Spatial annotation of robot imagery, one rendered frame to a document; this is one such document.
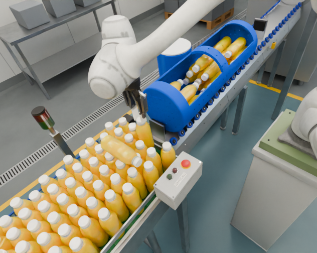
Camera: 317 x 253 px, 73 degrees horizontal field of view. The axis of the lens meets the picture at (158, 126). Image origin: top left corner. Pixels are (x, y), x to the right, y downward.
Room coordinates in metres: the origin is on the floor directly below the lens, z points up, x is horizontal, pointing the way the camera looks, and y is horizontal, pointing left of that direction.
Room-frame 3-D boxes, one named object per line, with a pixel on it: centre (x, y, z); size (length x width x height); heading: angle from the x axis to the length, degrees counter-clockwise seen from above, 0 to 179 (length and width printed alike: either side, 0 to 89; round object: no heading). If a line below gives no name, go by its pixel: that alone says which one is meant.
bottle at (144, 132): (0.71, 0.07, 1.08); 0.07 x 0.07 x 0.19
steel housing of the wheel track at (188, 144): (1.52, -0.76, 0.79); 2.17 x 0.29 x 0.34; 134
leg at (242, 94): (1.47, -0.81, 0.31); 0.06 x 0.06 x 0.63; 44
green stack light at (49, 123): (0.80, 0.53, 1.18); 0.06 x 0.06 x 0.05
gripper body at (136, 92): (0.70, 0.08, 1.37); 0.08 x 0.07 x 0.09; 44
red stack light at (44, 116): (0.80, 0.53, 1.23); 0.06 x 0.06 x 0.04
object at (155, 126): (0.80, 0.00, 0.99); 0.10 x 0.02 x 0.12; 44
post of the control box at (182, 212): (0.45, -0.05, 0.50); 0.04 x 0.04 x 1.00; 44
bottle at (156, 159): (0.58, 0.05, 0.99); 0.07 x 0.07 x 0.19
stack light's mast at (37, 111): (0.80, 0.53, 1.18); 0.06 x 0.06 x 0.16
